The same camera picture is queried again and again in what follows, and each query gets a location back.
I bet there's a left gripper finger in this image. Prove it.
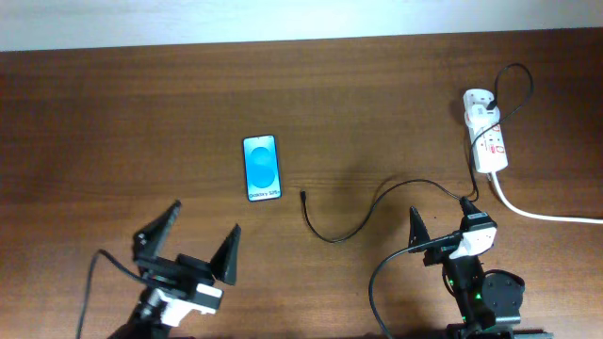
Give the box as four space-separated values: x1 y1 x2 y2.
210 224 241 285
132 200 182 260

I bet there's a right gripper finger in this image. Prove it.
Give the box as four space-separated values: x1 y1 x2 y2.
459 196 481 217
408 206 431 248

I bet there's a blue screen smartphone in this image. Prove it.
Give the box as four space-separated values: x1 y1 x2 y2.
242 135 282 202

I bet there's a black phone charger cable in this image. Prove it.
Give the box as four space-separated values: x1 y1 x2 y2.
300 62 535 245

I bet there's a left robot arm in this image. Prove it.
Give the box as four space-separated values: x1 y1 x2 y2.
111 201 241 338

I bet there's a white charger adapter plug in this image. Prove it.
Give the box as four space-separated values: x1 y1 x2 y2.
464 103 500 129

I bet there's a white power strip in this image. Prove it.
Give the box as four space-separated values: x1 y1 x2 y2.
463 89 508 174

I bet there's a white power strip cord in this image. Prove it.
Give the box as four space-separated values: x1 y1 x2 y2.
487 170 603 225

